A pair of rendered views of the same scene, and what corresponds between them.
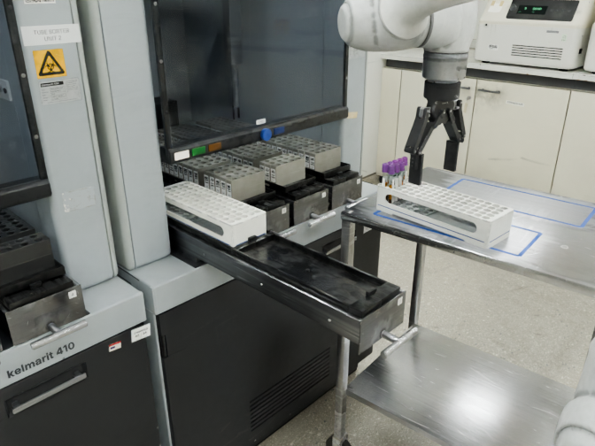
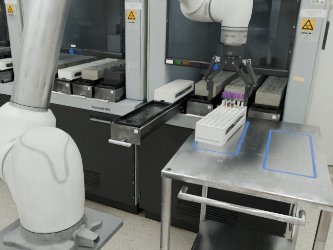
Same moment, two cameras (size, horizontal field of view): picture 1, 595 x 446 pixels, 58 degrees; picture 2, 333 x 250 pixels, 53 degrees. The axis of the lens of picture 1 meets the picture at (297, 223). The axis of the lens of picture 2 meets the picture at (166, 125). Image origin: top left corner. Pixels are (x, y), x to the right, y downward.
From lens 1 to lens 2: 1.46 m
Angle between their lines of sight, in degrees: 64
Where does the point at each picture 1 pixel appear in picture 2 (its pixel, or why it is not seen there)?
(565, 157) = not seen: outside the picture
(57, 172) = (128, 52)
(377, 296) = (127, 122)
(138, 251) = (150, 95)
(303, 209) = not seen: hidden behind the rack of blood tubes
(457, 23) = (221, 8)
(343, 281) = (141, 119)
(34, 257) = (115, 78)
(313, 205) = not seen: hidden behind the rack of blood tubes
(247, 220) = (161, 92)
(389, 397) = (207, 235)
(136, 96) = (158, 32)
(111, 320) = (122, 109)
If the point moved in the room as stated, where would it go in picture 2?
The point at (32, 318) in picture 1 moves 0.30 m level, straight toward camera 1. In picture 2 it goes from (100, 93) to (52, 103)
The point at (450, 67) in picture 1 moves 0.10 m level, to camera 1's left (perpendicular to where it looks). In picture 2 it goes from (222, 34) to (209, 31)
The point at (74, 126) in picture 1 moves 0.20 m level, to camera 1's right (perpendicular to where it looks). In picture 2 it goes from (135, 38) to (146, 42)
